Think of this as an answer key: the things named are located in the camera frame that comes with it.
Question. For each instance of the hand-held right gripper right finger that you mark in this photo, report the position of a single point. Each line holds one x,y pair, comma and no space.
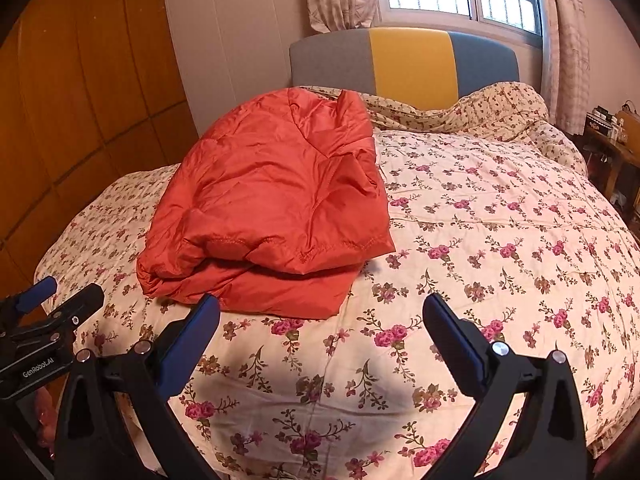
447,332

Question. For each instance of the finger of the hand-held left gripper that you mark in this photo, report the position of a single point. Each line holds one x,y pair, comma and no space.
37,294
80,305

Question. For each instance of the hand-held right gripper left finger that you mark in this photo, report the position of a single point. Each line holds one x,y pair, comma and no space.
197,335

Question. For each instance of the red quilted jacket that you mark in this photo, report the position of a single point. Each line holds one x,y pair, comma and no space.
265,200

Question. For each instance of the person's left hand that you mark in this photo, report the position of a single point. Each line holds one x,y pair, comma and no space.
45,420

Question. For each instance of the cream floral quilt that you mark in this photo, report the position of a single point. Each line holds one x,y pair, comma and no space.
475,260

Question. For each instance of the wooden wardrobe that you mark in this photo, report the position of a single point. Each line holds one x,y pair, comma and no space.
80,85

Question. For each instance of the beige floral rumpled blanket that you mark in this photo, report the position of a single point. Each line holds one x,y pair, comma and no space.
480,107

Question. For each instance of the wooden side table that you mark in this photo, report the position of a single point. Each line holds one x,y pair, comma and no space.
612,155

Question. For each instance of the patterned round tin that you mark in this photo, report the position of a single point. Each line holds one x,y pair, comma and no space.
599,124

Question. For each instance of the grey yellow blue headboard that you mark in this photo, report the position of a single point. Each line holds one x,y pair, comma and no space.
405,62

